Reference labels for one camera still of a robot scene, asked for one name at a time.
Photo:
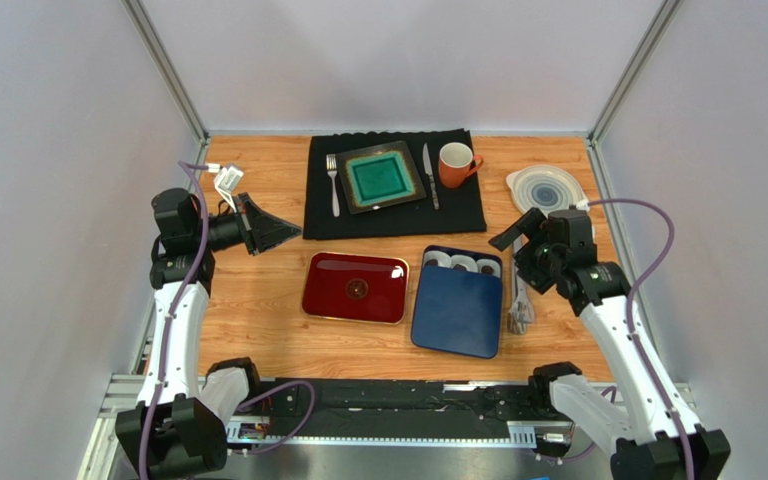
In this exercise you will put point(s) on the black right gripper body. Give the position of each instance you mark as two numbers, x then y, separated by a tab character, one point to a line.
526	229

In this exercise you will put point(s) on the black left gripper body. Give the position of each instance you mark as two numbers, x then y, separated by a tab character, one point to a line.
244	222

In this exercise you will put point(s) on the metal serving tongs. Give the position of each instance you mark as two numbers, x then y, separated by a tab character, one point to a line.
521	313

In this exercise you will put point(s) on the dark blue box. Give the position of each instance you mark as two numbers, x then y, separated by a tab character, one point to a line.
453	251

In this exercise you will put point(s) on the dark blue box lid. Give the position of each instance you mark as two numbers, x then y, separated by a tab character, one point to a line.
458	312

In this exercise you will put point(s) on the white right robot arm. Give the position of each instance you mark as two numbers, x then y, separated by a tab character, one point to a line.
624	333

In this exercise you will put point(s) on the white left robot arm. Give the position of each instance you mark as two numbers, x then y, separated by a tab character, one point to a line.
171	319

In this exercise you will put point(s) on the red lacquer chocolate tray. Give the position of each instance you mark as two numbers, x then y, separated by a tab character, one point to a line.
359	288

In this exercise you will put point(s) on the white round lid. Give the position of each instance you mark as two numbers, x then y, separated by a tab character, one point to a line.
545	187

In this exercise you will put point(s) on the white paper cup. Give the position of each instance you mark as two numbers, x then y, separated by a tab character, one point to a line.
442	257
494	263
465	260

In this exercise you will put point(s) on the orange ceramic mug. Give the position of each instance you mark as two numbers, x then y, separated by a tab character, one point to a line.
456	163

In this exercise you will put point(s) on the silver fork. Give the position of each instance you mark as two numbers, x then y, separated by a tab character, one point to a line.
332	172

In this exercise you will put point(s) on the silver table knife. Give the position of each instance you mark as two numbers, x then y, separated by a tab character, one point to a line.
426	158

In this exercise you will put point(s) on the teal square plate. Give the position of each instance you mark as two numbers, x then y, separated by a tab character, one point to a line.
380	176

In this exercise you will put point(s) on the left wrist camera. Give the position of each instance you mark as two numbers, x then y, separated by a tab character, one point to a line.
225	180

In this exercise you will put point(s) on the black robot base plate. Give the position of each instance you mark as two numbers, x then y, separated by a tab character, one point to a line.
330	410

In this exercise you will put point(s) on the aluminium frame rail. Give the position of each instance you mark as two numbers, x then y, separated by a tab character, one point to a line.
105	451

